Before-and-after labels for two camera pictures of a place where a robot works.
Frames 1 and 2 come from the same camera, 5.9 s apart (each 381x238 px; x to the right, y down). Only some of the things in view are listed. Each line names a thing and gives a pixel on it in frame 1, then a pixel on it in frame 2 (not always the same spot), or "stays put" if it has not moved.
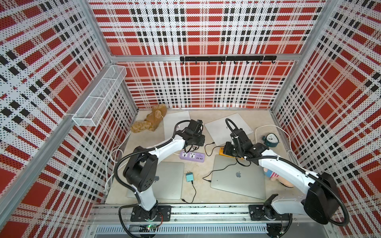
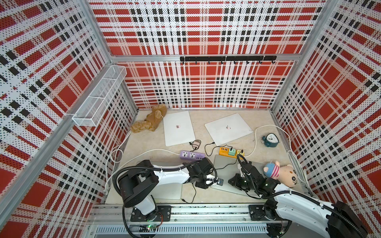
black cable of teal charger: (184, 200) stays put
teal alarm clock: (271, 140) stays put
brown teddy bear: (152, 121) stays put
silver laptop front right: (236, 176) stays put
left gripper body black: (199, 141) → (200, 182)
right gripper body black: (231, 150) → (242, 183)
